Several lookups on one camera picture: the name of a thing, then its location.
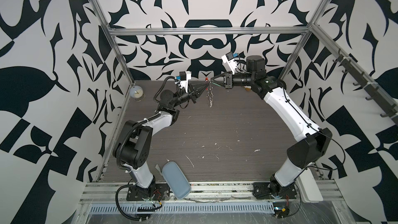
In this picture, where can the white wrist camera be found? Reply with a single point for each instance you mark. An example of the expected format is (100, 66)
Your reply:
(234, 62)
(183, 80)

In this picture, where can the white box on rail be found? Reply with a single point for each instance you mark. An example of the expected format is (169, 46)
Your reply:
(308, 187)

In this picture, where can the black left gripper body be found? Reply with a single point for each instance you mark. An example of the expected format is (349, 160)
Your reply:
(192, 96)

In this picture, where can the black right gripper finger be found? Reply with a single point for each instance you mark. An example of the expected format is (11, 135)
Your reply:
(219, 84)
(220, 77)

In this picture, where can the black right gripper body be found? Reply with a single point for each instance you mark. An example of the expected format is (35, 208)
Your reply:
(230, 82)

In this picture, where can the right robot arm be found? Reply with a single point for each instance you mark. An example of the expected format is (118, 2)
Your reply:
(311, 140)

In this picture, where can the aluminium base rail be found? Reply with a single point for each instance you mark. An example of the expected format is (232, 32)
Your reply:
(210, 191)

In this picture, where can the wall coat hook rack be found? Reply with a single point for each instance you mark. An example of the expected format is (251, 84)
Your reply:
(362, 80)

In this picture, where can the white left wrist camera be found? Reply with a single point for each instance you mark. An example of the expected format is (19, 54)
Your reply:
(183, 80)

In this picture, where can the red handled keyring tool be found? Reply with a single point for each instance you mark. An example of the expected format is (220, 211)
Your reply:
(210, 94)

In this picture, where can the blue grey glasses case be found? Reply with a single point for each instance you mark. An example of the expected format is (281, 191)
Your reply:
(175, 179)

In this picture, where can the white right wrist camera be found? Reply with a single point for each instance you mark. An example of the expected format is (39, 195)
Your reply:
(234, 62)

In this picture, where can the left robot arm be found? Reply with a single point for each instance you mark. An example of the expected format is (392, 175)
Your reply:
(133, 144)

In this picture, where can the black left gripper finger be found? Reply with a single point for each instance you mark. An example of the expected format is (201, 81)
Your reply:
(202, 91)
(199, 85)

